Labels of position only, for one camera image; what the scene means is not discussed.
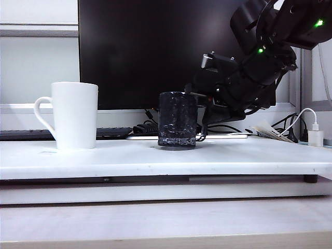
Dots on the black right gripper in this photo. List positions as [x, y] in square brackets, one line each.
[241, 90]

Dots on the black textured cup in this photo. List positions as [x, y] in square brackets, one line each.
[176, 122]

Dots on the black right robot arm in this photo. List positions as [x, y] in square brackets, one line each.
[285, 23]

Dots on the folded paper booklet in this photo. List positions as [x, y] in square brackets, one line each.
[269, 130]

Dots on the white raised platform board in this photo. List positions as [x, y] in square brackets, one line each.
[181, 158]

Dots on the black power adapter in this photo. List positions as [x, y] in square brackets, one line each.
[145, 129]

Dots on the black computer monitor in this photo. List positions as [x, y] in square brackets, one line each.
[142, 52]

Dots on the white usb charger block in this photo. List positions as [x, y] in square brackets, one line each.
[316, 138]

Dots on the black platform foot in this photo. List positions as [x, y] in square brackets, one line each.
[311, 179]

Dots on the white ceramic mug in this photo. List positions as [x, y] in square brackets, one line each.
[75, 116]

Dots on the black keyboard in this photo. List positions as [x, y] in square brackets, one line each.
[26, 134]

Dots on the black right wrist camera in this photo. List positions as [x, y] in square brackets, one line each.
[218, 62]

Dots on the grey partition frame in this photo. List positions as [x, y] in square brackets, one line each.
[306, 85]

